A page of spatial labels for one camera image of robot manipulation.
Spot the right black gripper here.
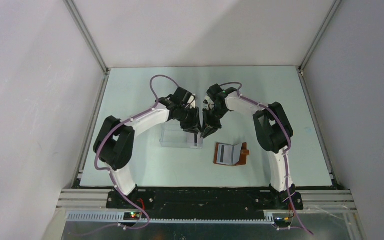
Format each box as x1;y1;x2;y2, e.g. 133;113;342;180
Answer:
201;106;228;139

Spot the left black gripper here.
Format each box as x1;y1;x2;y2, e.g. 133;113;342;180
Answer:
176;106;203;135

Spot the clear plastic card box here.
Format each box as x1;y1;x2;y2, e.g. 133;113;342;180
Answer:
159;123;200;149

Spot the card with black stripe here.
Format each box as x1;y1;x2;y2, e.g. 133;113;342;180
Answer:
216;143;234;166

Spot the brown leather card holder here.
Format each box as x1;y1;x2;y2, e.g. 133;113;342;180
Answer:
213;142;250;167

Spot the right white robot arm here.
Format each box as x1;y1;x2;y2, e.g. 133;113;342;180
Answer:
201;84;294;209

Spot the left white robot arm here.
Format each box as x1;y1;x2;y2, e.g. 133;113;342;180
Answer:
93;87;202;208

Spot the left circuit board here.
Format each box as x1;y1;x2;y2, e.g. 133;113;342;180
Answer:
123;211;142;221

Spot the circuit board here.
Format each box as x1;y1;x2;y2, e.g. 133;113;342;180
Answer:
123;211;142;221
274;216;294;223

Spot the right circuit board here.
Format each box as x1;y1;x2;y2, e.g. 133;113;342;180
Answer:
274;216;294;223

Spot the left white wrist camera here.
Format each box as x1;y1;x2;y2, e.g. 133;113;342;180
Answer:
186;94;196;108

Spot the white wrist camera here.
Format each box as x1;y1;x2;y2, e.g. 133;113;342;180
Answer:
203;95;211;108
186;94;196;108

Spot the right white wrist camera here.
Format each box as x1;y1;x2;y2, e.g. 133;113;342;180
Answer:
203;95;211;108

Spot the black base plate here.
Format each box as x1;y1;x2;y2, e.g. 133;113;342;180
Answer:
106;187;304;221

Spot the aluminium frame rail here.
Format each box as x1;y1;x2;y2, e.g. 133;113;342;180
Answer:
57;189;360;224

